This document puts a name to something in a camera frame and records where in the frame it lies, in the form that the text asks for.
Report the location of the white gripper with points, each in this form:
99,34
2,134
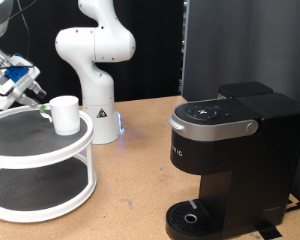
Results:
3,96

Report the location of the white mug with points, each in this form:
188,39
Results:
66,116

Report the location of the black Keurig coffee machine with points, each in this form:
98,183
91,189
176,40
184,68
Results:
250,160

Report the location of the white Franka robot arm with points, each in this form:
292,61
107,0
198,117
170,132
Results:
96,86

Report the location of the white two-tier turntable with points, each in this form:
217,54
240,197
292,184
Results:
36,160

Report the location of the black tape strip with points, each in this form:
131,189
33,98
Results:
268,230

